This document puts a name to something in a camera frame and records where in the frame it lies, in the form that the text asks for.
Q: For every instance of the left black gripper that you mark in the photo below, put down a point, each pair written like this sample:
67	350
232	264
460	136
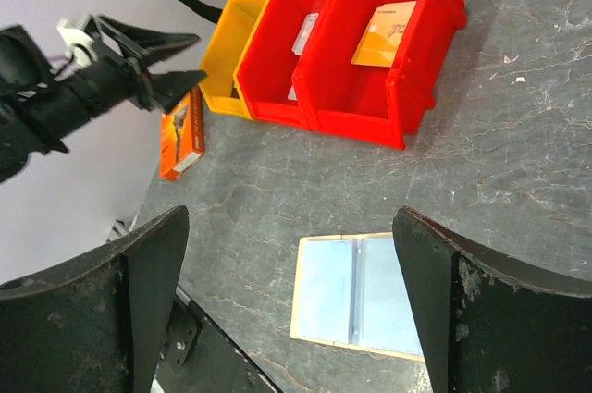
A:
112	78

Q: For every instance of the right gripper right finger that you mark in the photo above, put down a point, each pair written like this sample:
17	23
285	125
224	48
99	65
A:
488	322

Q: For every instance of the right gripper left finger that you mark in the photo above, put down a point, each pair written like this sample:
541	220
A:
96	322

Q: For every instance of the beige leather card holder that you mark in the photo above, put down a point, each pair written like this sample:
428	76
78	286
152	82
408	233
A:
349	293

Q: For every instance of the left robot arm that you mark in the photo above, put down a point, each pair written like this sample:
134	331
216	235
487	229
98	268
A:
40	104

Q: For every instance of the lower silver card stack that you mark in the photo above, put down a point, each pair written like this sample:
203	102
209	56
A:
292	96

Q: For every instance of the orange razor box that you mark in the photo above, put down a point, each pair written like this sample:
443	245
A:
182	140

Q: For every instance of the yellow plastic bin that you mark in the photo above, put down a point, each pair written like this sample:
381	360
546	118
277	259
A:
229	44

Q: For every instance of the red middle plastic bin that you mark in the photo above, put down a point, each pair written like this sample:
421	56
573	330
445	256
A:
265	72

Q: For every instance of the red plastic bin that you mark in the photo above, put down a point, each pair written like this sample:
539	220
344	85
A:
367	103
265	72

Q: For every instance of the red right plastic bin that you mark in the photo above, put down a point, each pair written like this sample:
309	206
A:
367	103

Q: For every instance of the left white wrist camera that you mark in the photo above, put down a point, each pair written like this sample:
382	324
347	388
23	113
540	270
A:
77	33

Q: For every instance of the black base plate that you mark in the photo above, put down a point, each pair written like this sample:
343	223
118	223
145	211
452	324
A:
197	355

